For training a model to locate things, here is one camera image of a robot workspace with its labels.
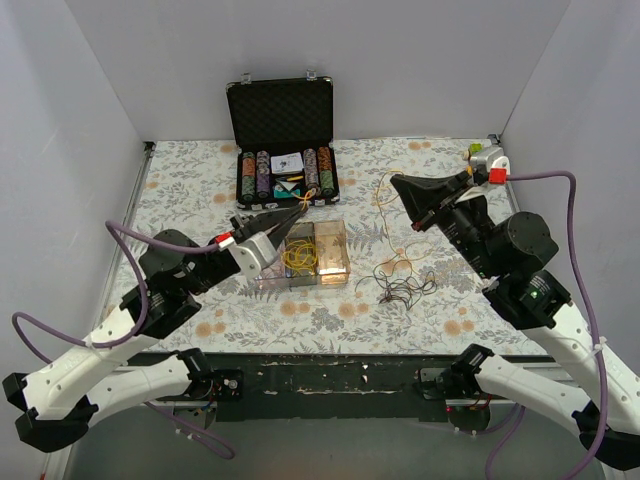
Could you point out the black poker chip case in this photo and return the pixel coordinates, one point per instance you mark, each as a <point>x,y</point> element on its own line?
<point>282,116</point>

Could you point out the orange green chip row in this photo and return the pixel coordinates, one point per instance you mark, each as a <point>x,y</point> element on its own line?
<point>325,171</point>

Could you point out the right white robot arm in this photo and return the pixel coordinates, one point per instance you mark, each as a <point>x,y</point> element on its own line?
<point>601,407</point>

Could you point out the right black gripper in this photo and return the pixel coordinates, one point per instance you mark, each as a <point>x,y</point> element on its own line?
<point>439,206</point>

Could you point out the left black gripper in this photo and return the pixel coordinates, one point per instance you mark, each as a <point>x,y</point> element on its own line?
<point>245,228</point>

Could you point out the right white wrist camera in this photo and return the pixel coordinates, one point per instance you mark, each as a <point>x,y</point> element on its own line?
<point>490,166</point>

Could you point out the clear plastic organizer box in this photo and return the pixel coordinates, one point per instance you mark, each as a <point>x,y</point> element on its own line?
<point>313,254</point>

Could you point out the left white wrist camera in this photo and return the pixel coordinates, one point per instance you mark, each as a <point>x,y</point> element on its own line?
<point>254,255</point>

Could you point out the orange poker chip row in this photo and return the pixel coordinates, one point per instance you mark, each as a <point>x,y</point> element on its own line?
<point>248,182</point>

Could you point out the purple poker chip row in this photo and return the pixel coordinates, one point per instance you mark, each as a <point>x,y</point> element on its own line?
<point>263,172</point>

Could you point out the teal card box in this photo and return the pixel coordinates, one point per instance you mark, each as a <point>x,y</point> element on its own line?
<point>285,190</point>

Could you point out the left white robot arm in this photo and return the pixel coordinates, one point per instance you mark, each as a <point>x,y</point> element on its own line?
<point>60,402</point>

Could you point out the white playing card deck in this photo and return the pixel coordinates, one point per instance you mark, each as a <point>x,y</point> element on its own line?
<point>287,164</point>

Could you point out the grey poker chip row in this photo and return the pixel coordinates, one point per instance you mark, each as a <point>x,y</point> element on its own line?
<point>311,174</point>

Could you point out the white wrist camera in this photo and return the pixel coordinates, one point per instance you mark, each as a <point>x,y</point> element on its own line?
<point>490,166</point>
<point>254,255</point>

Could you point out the colourful toy block train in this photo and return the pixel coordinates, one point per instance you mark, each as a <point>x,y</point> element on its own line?
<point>473,149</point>

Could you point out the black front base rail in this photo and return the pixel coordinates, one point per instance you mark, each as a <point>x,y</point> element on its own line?
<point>327,386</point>

